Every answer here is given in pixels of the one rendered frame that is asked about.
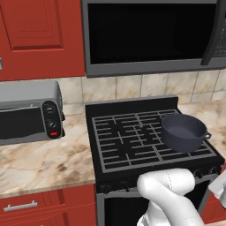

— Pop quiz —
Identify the black gas stove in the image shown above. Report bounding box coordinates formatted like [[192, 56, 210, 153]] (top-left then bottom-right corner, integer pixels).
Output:
[[85, 94, 226, 226]]

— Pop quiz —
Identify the black stove knob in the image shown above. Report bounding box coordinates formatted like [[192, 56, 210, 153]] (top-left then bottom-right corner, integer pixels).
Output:
[[194, 169, 205, 179], [207, 166, 218, 176], [119, 180, 131, 192], [99, 184, 110, 195]]

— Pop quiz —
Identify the black toaster oven knob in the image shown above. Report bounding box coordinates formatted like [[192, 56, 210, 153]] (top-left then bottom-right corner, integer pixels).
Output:
[[43, 103, 56, 116], [47, 119, 59, 131]]

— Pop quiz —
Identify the dark grey cooking pot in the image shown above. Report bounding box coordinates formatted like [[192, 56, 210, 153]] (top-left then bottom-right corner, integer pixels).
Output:
[[161, 113, 213, 154]]

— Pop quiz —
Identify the silver toaster oven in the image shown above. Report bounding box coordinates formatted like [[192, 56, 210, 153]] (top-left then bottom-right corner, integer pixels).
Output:
[[0, 79, 66, 147]]

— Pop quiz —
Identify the grey black microwave oven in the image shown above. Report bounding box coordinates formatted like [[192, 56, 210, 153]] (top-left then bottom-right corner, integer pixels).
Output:
[[80, 0, 226, 79]]

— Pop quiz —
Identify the toaster oven glass door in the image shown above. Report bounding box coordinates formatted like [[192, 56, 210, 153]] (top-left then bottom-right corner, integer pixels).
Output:
[[0, 103, 47, 141]]

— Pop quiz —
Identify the red drawer front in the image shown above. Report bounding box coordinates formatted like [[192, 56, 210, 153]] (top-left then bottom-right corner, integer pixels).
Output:
[[0, 183, 97, 219]]

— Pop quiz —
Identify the grey oven door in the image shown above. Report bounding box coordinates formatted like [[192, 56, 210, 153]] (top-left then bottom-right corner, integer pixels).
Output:
[[95, 175, 219, 226]]

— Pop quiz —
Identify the red wall cupboard door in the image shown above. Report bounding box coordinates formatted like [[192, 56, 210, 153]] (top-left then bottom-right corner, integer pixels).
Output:
[[0, 0, 87, 82]]

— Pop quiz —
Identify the dark microwave door handle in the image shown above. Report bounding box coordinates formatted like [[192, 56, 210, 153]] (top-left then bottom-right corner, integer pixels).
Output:
[[200, 0, 226, 66]]

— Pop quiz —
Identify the silver drawer handle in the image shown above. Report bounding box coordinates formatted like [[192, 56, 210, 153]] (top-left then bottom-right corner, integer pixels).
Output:
[[3, 200, 39, 213]]

